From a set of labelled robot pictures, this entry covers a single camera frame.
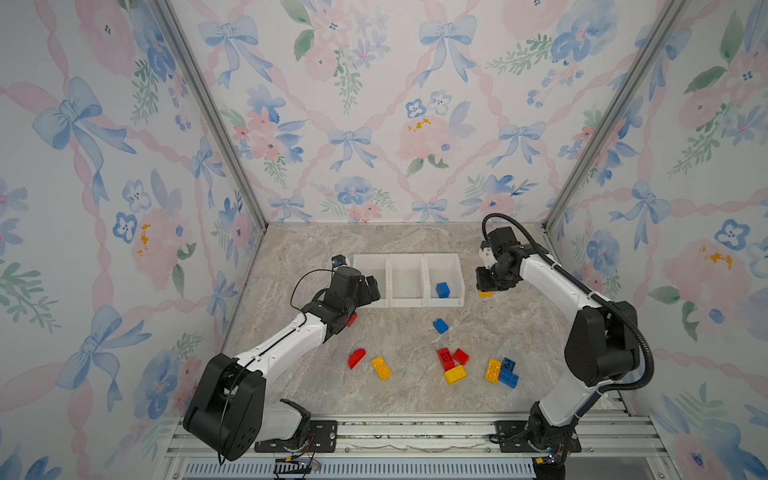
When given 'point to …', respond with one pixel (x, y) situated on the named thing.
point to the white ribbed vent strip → (370, 470)
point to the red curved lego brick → (356, 357)
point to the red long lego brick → (446, 358)
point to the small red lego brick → (460, 356)
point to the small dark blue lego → (509, 364)
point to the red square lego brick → (352, 319)
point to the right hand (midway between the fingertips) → (483, 283)
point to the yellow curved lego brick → (486, 294)
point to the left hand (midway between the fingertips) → (366, 282)
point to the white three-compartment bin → (409, 280)
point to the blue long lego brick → (509, 378)
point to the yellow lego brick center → (456, 374)
